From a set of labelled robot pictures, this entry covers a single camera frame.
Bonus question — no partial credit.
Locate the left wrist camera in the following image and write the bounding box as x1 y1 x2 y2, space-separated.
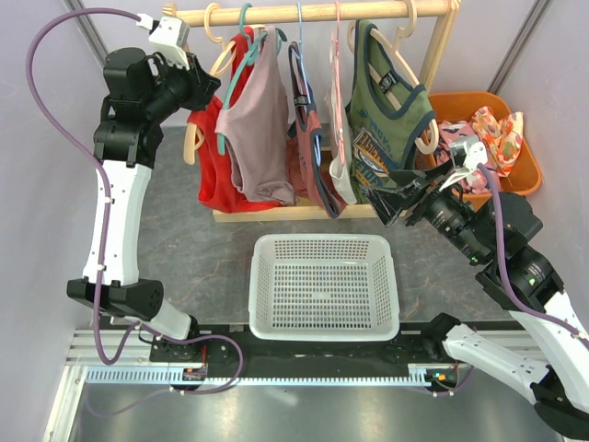
149 16 190 70

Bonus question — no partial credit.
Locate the beige wooden hanger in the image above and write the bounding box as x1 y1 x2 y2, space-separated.
182 2 239 167

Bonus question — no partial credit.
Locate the pink wire hanger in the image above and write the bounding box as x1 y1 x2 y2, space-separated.
331 0 346 165

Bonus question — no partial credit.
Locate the green printed tank top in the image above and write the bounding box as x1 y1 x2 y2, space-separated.
345 19 435 204

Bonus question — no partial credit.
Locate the slotted cable duct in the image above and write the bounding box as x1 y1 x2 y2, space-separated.
86 366 433 388

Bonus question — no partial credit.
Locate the white plastic basket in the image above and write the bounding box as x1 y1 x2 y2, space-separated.
248 234 400 342

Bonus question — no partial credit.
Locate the rust red tank top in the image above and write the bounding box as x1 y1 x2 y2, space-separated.
288 41 345 219

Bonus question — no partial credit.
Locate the pink patterned cloth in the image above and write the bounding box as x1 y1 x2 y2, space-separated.
434 121 502 194

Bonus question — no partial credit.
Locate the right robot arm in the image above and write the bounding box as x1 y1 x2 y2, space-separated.
360 165 588 441

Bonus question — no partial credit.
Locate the wooden hanger right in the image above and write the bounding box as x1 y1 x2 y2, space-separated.
346 0 441 156

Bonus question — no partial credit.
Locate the teal plastic hanger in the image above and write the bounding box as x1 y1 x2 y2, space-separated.
216 3 287 156

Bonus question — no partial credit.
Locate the light blue hanger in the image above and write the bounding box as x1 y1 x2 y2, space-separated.
296 1 306 76

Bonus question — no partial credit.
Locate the mauve pink tank top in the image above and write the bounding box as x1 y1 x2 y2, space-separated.
215 26 295 205

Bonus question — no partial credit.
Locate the white tank top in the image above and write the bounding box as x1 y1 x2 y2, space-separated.
325 31 357 205

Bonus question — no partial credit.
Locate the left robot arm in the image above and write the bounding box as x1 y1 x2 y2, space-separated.
66 48 220 362

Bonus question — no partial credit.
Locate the wooden clothes rack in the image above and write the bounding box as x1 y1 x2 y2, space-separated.
162 1 461 223

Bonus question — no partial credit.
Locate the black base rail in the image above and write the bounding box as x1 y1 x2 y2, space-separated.
149 321 455 377

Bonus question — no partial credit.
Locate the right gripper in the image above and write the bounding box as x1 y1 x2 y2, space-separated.
360 156 491 262

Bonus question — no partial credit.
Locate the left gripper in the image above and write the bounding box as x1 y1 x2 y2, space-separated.
144 50 222 123

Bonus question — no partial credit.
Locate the orange floral cloth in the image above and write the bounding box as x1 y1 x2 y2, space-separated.
470 106 524 177

